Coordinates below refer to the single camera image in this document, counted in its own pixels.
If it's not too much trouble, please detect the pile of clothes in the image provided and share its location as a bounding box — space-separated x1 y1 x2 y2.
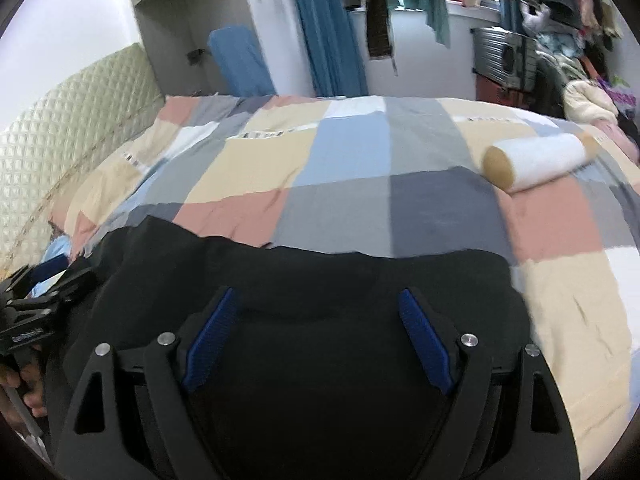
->
520 5 640 128

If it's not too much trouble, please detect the black padded jacket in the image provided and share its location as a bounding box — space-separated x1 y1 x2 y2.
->
47 215 532 480

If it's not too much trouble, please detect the cream duvet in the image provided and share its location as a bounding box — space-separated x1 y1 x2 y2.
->
562 80 622 127

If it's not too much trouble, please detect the dark red suitcase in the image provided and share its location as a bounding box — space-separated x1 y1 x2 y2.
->
475 77 532 107

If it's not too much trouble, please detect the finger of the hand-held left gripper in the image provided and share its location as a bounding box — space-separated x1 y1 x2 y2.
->
47 259 99 308
10 254 70 291

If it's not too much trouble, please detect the pink blanket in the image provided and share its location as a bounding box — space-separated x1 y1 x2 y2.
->
592 121 640 163

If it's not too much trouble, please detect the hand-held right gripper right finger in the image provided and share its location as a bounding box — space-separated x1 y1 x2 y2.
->
398 287 577 480

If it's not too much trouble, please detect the hanging teal cloth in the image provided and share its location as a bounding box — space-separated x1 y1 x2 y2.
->
387 0 452 49

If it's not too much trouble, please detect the checked pastel bedspread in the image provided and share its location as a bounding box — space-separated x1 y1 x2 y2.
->
47 94 640 461

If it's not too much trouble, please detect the hanging plaid scarf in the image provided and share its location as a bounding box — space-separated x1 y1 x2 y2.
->
364 0 399 77

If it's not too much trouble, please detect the quilted cream headboard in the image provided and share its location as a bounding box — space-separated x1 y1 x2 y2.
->
0 42 167 272

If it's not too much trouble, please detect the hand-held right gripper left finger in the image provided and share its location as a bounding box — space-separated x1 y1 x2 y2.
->
52 286 239 480

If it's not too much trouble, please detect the blue padded board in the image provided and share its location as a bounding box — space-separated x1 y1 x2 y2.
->
207 25 277 97

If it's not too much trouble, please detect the person's left hand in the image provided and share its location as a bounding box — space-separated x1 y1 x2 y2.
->
0 347 49 422

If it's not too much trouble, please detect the blue curtain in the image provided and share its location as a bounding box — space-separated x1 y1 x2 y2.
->
291 0 371 98

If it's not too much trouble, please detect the silver suitcase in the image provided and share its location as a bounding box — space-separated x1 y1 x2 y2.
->
470 26 542 84

